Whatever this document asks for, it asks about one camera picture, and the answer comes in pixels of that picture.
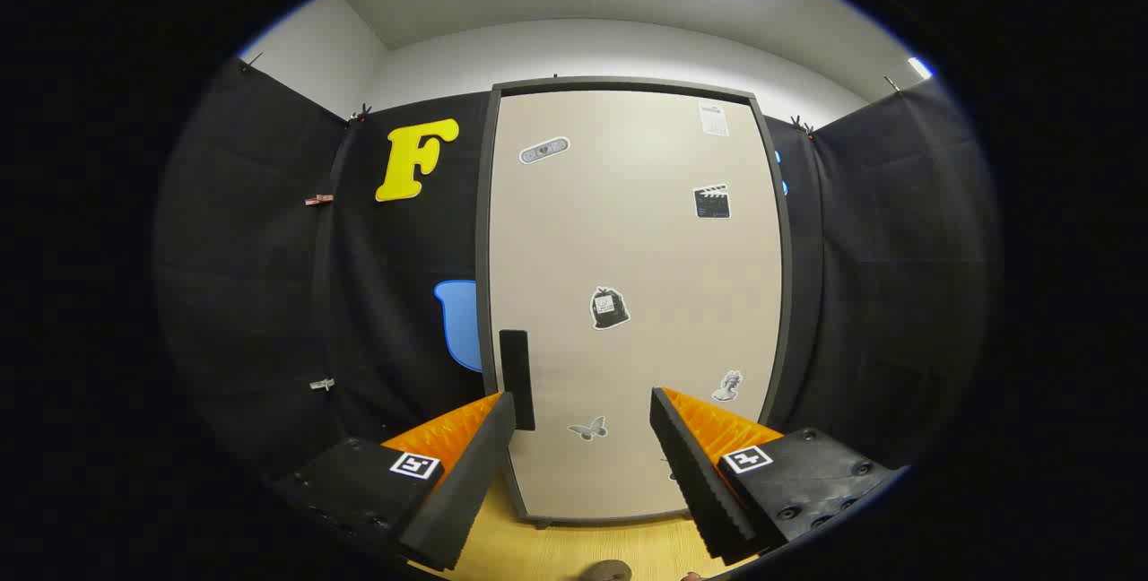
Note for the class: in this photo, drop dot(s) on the brown fluffy slipper shoe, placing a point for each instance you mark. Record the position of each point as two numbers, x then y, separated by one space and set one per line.
612 571

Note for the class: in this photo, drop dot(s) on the grey shoe cabinet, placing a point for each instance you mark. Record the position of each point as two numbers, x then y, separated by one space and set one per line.
484 249

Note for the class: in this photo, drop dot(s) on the white clip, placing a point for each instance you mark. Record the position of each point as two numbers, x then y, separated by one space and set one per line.
322 383

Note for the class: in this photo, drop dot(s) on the beige shoe cabinet door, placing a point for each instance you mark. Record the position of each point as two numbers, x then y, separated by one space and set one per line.
610 231

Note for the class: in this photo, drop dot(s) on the black backdrop cloth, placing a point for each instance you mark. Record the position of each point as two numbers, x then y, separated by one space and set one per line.
269 249

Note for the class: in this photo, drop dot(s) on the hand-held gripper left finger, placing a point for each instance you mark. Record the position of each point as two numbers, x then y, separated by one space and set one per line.
466 491

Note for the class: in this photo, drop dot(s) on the small ceiling light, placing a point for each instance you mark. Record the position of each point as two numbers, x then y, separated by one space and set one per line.
919 67

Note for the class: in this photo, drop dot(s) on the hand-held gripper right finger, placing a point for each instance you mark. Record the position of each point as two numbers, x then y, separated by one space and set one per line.
700 491

